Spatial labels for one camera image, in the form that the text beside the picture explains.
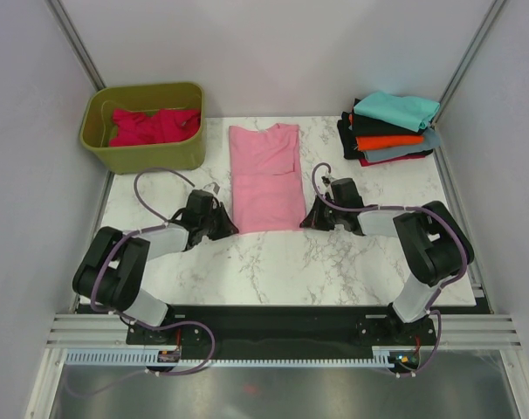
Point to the aluminium frame post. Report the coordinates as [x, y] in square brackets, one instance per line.
[78, 46]
[483, 31]

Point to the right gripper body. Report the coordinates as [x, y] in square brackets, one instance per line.
[326, 216]

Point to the red t shirt in bin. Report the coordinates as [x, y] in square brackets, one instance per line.
[165, 126]

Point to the pink t shirt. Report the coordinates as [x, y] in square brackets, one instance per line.
[266, 179]

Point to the right aluminium frame post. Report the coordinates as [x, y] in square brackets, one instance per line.
[483, 31]

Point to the left aluminium frame post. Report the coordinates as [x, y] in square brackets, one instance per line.
[78, 46]

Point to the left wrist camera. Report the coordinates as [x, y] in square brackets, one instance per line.
[203, 201]

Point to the black folded t shirt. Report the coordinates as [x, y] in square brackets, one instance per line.
[347, 140]
[363, 126]

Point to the white slotted cable duct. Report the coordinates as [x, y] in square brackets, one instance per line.
[170, 356]

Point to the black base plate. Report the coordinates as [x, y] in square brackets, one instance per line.
[288, 330]

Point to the orange folded t shirt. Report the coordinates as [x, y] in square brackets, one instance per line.
[372, 143]

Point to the olive green plastic bin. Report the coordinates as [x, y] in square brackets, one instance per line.
[98, 128]

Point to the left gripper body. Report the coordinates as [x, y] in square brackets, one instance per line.
[216, 225]

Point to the teal folded t shirt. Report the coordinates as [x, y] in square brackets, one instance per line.
[409, 112]

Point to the crimson folded t shirt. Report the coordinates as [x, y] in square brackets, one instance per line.
[418, 156]

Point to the grey folded t shirt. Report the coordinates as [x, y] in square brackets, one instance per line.
[431, 140]

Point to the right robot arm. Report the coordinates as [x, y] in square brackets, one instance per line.
[435, 248]

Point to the black bottom folded t shirt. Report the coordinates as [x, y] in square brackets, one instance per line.
[347, 140]

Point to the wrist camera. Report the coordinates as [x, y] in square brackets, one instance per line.
[203, 201]
[345, 194]

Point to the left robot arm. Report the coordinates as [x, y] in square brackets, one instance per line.
[112, 270]

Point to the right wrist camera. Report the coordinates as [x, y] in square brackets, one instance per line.
[345, 194]

